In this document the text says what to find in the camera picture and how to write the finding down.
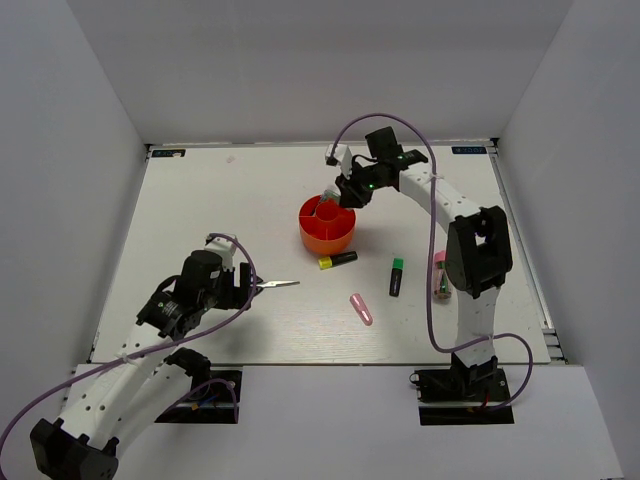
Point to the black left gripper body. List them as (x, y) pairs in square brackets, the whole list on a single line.
[(225, 294)]

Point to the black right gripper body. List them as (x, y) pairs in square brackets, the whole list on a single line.
[(362, 183)]

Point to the black handled scissors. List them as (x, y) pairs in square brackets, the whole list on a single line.
[(264, 285)]

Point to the green black highlighter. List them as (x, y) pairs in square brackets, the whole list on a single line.
[(396, 277)]

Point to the yellow black highlighter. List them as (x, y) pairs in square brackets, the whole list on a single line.
[(335, 260)]

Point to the pink correction tape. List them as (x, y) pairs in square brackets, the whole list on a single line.
[(361, 309)]

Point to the pink capped clear tube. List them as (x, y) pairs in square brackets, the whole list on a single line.
[(441, 288)]

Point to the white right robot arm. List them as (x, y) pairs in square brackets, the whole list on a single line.
[(478, 253)]

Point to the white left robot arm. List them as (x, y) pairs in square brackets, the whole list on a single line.
[(153, 371)]

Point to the right corner table label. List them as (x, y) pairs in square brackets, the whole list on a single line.
[(469, 150)]

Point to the corner table label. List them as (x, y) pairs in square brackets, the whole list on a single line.
[(168, 153), (469, 150)]

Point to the orange round desk organizer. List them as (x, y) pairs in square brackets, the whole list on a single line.
[(325, 227)]

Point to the left corner table label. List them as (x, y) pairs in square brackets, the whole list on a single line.
[(168, 153)]

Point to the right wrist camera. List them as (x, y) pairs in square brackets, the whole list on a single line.
[(340, 155)]

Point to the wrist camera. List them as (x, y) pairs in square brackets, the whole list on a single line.
[(223, 247), (340, 155)]

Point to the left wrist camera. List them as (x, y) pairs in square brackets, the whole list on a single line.
[(223, 247)]

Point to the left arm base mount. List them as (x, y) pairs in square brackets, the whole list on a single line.
[(216, 403)]

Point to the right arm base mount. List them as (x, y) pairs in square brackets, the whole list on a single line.
[(443, 400)]

